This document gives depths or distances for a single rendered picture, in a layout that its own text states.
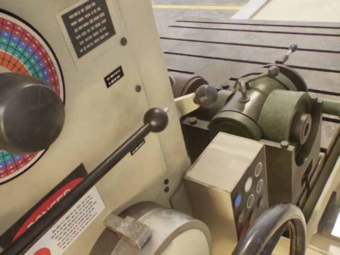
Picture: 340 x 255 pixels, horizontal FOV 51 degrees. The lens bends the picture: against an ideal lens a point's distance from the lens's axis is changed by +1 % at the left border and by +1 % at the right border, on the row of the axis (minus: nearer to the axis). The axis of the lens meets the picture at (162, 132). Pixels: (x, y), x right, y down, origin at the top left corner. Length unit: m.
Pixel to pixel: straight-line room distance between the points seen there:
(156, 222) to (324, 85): 1.13
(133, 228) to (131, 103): 0.18
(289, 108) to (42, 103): 0.70
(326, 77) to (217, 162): 0.97
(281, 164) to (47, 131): 0.71
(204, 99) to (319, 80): 0.99
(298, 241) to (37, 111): 0.46
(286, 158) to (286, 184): 0.09
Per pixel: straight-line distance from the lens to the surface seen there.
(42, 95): 0.31
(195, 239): 0.57
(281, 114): 0.91
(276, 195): 1.03
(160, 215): 0.56
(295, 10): 3.43
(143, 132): 0.47
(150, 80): 0.55
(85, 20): 0.45
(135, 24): 0.52
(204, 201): 0.70
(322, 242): 1.37
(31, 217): 0.46
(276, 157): 0.93
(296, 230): 0.60
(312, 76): 1.60
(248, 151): 0.72
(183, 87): 1.05
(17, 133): 0.30
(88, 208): 0.52
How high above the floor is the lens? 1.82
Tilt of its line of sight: 37 degrees down
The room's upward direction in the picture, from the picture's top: 16 degrees counter-clockwise
